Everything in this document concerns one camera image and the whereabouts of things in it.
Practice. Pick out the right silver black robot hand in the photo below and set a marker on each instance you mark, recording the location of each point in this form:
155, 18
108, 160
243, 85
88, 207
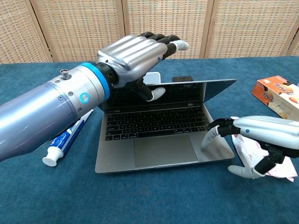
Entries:
268, 130

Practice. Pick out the blue white toothpaste tube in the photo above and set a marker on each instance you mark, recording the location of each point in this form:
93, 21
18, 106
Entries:
58, 149

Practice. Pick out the black smartphone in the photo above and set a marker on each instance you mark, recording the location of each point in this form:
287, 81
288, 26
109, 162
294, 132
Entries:
183, 79

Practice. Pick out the pink white wet wipes pack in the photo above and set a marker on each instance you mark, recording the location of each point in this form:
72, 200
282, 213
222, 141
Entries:
243, 151

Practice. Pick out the white grey phone stand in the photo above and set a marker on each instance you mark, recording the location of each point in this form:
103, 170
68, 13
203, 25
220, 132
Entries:
153, 78

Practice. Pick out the orange biscuit box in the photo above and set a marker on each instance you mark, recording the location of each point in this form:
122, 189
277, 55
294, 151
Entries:
275, 93

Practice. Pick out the silver laptop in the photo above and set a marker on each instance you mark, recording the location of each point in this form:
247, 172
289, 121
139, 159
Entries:
163, 151

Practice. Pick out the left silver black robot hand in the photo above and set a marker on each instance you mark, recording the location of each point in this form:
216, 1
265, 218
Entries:
130, 56

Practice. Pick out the woven wooden folding screen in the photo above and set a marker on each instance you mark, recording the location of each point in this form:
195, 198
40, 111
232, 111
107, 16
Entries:
70, 28

